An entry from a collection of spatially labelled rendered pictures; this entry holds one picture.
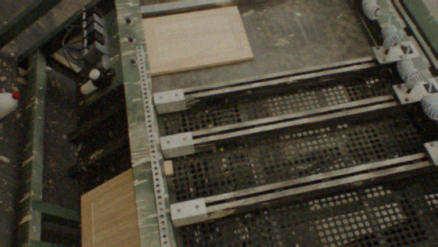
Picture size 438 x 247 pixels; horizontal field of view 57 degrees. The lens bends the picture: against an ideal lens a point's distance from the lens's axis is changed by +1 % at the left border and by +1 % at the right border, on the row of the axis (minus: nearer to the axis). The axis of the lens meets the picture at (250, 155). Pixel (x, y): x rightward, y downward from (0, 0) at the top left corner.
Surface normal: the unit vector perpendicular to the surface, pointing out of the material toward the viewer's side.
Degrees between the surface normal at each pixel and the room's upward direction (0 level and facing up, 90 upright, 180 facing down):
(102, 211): 90
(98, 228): 90
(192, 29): 59
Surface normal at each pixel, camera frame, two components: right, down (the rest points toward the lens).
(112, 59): -0.48, -0.35
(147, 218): 0.01, -0.51
